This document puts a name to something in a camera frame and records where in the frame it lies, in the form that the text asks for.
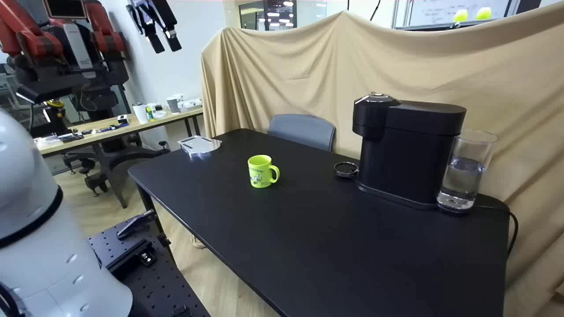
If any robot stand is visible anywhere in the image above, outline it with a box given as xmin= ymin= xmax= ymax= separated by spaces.
xmin=87 ymin=216 xmax=211 ymax=317

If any wooden table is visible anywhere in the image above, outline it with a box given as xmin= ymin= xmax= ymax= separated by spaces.
xmin=37 ymin=107 xmax=204 ymax=209

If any beige cloth backdrop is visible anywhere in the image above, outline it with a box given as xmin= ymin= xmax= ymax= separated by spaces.
xmin=200 ymin=2 xmax=564 ymax=317

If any grey chair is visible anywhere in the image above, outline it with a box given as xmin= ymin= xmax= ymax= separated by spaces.
xmin=267 ymin=114 xmax=336 ymax=152

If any green mug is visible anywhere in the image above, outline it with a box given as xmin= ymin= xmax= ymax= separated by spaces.
xmin=247 ymin=155 xmax=281 ymax=189

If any black cable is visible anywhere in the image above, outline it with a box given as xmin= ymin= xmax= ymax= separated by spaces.
xmin=475 ymin=204 xmax=519 ymax=260

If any black coffee machine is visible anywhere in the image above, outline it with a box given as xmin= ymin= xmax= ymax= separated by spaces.
xmin=334 ymin=92 xmax=499 ymax=215

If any silver metal plate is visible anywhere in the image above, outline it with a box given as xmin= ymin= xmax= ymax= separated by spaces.
xmin=177 ymin=136 xmax=222 ymax=158

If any whiteboard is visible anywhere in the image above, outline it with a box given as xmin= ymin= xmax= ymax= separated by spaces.
xmin=393 ymin=0 xmax=542 ymax=30

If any red and black robot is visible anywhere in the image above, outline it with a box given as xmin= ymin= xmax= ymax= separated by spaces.
xmin=0 ymin=0 xmax=171 ymax=197

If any window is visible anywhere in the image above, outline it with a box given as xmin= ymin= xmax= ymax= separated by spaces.
xmin=239 ymin=0 xmax=297 ymax=31

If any white cup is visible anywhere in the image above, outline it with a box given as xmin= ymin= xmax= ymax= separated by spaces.
xmin=132 ymin=102 xmax=149 ymax=125

